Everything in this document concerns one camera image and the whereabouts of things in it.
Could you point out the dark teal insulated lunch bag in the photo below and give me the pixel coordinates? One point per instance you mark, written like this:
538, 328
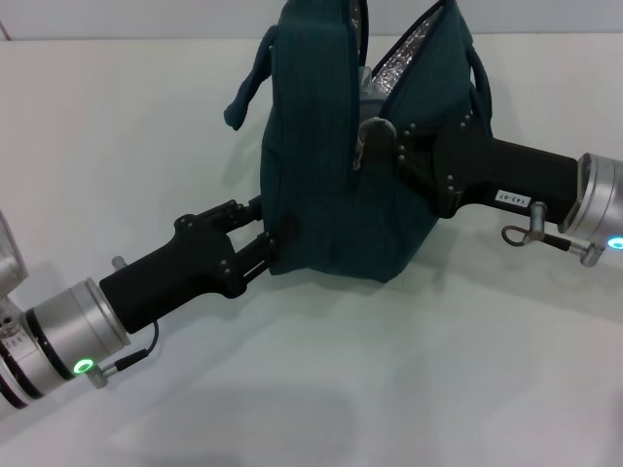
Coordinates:
316, 170

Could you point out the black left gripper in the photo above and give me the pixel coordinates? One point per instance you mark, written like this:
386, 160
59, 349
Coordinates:
170, 277

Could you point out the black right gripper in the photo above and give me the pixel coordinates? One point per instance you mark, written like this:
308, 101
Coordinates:
496, 170

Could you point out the clear blue-rimmed food container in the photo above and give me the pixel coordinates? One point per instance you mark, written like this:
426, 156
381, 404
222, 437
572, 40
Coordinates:
366, 85

